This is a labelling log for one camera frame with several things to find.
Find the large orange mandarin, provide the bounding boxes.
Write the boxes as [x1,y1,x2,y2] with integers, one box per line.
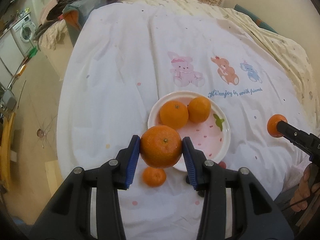
[139,125,183,169]

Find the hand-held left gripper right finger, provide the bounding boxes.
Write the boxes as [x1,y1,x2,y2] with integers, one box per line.
[182,137,295,240]

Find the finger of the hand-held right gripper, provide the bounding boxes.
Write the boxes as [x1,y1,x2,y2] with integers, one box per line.
[276,120,312,153]

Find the cream patterned bed sheet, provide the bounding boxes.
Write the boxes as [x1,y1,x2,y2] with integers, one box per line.
[120,0,318,140]

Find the white washing machine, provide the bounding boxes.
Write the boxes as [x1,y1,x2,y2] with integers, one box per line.
[10,12,38,55]

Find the grey orange fabric bag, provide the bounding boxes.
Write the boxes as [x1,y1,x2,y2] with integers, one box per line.
[62,0,122,46]

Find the white cabinet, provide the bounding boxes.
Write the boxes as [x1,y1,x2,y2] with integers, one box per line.
[0,30,25,77]

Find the pile of clothes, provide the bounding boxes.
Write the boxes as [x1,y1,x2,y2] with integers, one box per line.
[34,0,120,50]

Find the grey metal stool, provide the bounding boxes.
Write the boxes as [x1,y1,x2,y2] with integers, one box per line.
[1,89,17,110]

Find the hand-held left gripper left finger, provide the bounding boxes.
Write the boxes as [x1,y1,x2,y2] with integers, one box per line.
[29,135,140,240]

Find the white pink strawberry plate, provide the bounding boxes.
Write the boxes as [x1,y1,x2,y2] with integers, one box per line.
[147,91,231,172]

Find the small orange mandarin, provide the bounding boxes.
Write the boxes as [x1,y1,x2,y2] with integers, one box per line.
[142,167,167,187]
[267,114,288,138]

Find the person's right hand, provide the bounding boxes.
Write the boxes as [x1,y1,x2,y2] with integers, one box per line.
[290,165,320,212]

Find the white printed blanket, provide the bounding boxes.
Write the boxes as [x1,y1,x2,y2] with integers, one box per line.
[56,0,310,240]

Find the teal cloth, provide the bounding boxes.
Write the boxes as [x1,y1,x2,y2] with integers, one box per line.
[234,4,278,34]

